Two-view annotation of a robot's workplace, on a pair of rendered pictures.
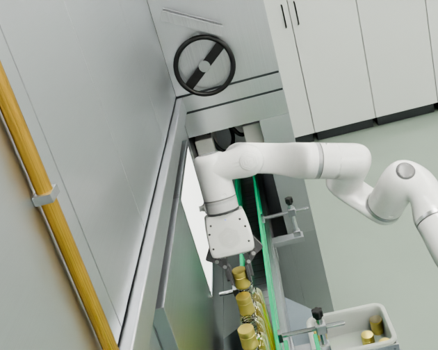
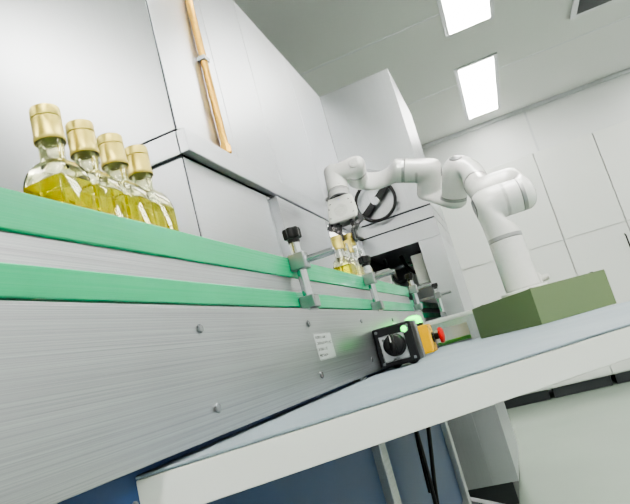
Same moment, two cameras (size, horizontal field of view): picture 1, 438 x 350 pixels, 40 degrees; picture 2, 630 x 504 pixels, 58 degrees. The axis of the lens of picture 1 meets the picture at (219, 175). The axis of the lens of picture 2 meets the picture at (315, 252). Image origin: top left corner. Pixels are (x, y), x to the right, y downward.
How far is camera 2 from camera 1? 1.35 m
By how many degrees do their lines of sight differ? 35
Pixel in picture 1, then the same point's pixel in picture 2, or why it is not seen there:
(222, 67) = (388, 203)
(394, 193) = (449, 172)
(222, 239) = (336, 211)
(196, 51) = (371, 193)
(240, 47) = (401, 189)
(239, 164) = (348, 164)
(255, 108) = (414, 232)
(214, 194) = (332, 183)
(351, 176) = (425, 174)
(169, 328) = (279, 210)
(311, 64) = not seen: hidden behind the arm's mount
